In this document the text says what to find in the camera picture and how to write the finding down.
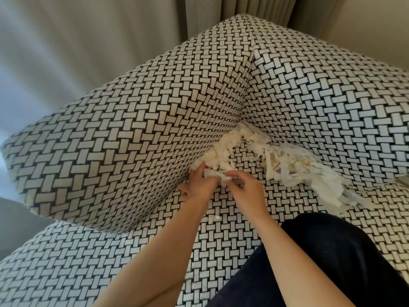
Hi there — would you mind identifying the person's left hand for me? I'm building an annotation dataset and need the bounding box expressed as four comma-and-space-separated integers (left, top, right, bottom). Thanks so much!
177, 162, 222, 206

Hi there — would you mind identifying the person's right hand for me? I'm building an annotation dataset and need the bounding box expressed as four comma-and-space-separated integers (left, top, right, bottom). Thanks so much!
223, 170, 273, 222

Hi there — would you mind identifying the pile of white paper scraps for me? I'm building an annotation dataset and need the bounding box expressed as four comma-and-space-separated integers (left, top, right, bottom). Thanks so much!
190, 123, 376, 218

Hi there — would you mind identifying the black white woven-pattern sofa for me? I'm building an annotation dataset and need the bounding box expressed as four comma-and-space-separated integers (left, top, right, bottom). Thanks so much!
0, 13, 409, 307

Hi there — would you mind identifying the person's left forearm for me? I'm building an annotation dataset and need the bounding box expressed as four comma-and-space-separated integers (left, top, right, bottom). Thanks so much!
92, 191, 211, 307

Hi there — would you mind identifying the person's right forearm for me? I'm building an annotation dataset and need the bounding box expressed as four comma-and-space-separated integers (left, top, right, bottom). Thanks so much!
252, 212, 355, 307

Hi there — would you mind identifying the pleated beige curtain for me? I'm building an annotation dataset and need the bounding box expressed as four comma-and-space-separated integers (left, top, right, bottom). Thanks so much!
177, 0, 347, 39

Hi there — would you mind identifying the sheer white curtain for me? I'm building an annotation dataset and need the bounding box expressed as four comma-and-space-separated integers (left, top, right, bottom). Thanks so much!
0, 0, 199, 263

